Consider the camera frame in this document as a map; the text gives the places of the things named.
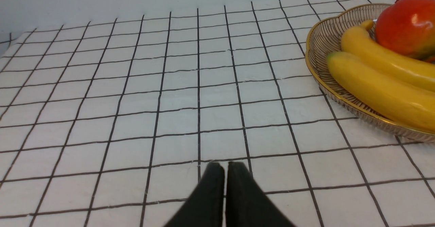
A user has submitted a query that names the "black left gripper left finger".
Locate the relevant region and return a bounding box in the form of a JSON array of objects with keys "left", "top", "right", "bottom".
[{"left": 165, "top": 162, "right": 225, "bottom": 227}]

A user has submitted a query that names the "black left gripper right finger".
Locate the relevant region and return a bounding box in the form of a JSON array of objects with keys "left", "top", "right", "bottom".
[{"left": 225, "top": 162, "right": 295, "bottom": 227}]

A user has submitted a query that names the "white grid-pattern tablecloth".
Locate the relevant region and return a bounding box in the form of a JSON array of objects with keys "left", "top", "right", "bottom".
[{"left": 0, "top": 0, "right": 434, "bottom": 227}]

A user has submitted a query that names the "front yellow banana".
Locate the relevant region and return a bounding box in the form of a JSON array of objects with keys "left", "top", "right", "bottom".
[{"left": 326, "top": 52, "right": 435, "bottom": 132}]

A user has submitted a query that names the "yellow banana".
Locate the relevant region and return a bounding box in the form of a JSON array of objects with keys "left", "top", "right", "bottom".
[
  {"left": 341, "top": 19, "right": 435, "bottom": 92},
  {"left": 326, "top": 52, "right": 435, "bottom": 132}
]

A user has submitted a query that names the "rear yellow banana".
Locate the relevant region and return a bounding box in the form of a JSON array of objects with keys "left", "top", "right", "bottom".
[{"left": 341, "top": 19, "right": 435, "bottom": 92}]

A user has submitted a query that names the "red-orange mango in bowl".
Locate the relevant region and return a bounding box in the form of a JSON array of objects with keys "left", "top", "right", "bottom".
[{"left": 375, "top": 0, "right": 435, "bottom": 62}]

